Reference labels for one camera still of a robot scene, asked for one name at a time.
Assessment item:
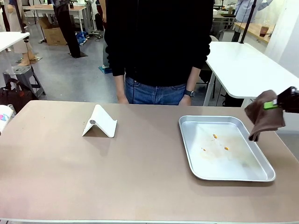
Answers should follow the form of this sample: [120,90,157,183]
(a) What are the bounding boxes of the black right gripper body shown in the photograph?
[277,86,299,114]

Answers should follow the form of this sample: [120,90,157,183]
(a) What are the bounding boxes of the brown cloth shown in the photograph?
[244,90,286,142]

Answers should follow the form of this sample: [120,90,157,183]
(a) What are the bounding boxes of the pink handled white lint roller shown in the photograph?
[0,104,15,134]

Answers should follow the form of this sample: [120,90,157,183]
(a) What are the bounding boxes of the person's right forearm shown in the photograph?
[114,74,127,97]

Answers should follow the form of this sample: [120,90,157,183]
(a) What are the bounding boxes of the person's left forearm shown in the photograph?
[185,66,201,91]

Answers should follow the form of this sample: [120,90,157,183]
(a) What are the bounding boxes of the person's left hand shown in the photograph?
[178,95,192,106]

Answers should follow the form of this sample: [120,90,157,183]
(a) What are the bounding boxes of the person's right hand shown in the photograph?
[117,94,130,105]

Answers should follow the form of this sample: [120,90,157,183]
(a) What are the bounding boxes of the large white side table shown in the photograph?
[202,41,299,107]

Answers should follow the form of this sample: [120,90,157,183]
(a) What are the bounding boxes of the silver metal tray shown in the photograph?
[178,115,276,182]

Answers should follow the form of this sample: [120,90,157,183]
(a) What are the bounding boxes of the plastic cup with brown drink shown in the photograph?
[259,20,270,37]

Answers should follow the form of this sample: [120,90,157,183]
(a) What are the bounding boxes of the wooden top table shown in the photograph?
[233,22,275,44]

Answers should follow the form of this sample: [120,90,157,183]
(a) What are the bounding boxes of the black vertical pole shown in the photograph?
[14,0,28,35]
[240,0,257,44]

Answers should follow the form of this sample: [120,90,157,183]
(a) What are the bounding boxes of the bystander in light blue shirt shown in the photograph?
[235,0,274,23]

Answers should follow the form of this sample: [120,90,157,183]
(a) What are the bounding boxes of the person's blue jeans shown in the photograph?
[124,76,187,105]

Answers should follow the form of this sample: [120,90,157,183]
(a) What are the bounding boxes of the person in black sweater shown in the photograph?
[104,0,215,87]

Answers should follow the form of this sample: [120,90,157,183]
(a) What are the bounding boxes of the white folded stand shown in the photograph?
[81,104,118,138]

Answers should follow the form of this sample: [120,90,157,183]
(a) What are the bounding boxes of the bystander in blue jeans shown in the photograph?
[95,0,113,69]

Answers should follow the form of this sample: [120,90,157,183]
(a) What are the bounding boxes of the blue plastic bag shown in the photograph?
[76,31,89,46]

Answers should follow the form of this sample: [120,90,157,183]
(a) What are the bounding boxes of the bystander in black trousers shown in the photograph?
[53,0,82,58]

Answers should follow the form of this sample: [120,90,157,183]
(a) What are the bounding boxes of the wooden desk with white legs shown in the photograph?
[23,4,87,33]

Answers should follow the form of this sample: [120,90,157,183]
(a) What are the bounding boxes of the brown cardboard box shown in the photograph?
[37,16,68,46]

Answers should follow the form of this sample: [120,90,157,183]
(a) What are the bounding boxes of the grey metal stool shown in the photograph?
[2,65,46,98]

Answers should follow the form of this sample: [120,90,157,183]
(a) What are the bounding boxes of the black bag with red trim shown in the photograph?
[0,78,38,114]

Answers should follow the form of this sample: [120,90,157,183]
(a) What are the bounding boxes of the bystander in beige trousers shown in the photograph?
[4,0,36,66]

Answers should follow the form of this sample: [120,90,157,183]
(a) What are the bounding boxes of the small white side table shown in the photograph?
[0,31,30,53]

